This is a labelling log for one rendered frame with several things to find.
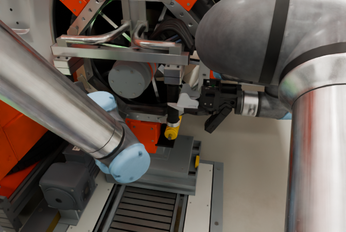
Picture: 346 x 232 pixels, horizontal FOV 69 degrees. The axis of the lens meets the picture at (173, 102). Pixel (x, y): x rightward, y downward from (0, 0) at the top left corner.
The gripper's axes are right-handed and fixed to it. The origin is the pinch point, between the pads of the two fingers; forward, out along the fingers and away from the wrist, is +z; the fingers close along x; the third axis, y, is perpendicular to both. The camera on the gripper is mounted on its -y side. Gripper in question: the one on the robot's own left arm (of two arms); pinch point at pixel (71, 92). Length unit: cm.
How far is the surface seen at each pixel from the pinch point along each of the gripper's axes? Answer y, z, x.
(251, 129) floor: 83, 15, 124
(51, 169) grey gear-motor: 42.3, 15.5, -13.5
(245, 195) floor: 83, -24, 75
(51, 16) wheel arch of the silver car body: -15.6, 36.9, 6.1
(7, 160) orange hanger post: 25.3, 10.5, -25.3
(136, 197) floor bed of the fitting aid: 77, 6, 20
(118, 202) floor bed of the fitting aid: 76, 8, 10
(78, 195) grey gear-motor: 48.0, 0.6, -7.6
